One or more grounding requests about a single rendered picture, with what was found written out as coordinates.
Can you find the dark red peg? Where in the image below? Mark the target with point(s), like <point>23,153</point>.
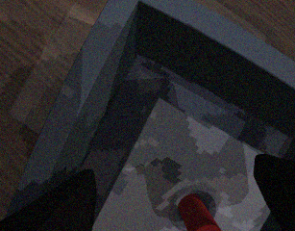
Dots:
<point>195,215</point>

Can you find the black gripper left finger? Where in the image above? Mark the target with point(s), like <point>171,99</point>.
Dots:
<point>68,207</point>

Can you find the dark blue-grey open box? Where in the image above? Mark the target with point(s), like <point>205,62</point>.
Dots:
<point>176,50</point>

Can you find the grey flat plate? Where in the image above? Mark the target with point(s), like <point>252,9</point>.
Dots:
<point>173,154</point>

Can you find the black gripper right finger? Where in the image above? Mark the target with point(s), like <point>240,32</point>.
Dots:
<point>276,181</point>

